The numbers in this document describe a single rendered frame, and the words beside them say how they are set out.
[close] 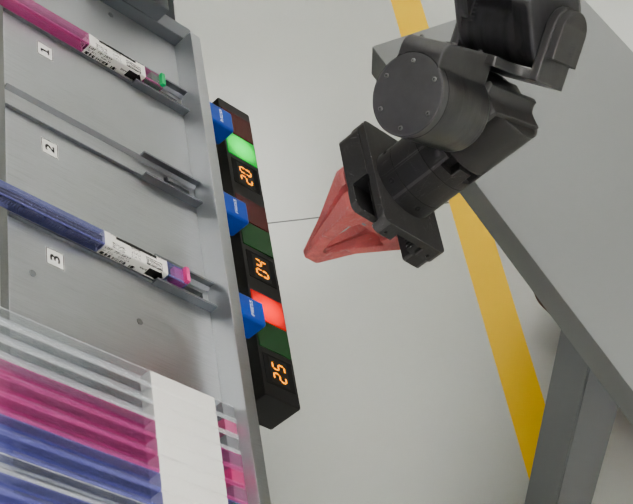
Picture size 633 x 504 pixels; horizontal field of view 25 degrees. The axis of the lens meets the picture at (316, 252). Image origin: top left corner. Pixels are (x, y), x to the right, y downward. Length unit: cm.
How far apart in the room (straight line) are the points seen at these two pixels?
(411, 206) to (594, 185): 38
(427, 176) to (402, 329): 100
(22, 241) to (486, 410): 104
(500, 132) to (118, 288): 30
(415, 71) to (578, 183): 46
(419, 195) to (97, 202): 25
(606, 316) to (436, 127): 39
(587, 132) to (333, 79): 97
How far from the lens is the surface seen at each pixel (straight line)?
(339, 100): 233
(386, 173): 105
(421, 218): 107
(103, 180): 113
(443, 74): 96
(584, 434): 165
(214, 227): 117
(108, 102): 121
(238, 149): 133
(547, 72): 102
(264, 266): 124
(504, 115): 100
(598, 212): 138
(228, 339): 110
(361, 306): 205
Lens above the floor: 161
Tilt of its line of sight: 49 degrees down
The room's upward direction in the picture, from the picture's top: straight up
